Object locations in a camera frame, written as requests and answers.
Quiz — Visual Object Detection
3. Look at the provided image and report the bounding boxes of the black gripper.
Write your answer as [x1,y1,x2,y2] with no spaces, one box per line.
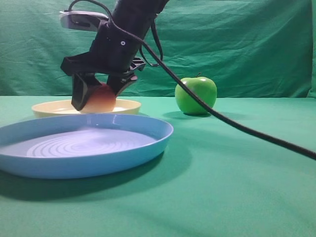
[60,21,147,112]

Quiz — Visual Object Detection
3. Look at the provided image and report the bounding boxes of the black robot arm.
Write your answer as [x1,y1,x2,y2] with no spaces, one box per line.
[60,0,167,111]

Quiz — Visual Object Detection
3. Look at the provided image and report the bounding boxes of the yellow plate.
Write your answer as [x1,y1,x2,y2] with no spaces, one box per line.
[32,99,142,118]

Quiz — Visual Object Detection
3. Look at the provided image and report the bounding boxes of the blue plate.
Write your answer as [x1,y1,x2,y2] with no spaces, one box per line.
[0,114,174,179]

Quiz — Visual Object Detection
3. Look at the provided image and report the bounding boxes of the green apple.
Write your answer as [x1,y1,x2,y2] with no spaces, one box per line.
[175,73,217,116]

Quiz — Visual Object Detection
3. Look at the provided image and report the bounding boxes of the green table cloth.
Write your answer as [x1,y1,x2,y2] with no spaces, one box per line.
[0,97,316,237]

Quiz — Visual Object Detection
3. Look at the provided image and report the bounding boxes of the green backdrop cloth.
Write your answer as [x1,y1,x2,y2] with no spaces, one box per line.
[0,0,316,97]

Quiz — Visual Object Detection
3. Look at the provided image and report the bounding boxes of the black cable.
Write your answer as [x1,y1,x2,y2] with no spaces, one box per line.
[68,0,316,160]

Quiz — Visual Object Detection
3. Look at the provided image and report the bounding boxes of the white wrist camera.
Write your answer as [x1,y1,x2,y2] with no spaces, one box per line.
[59,10,109,32]

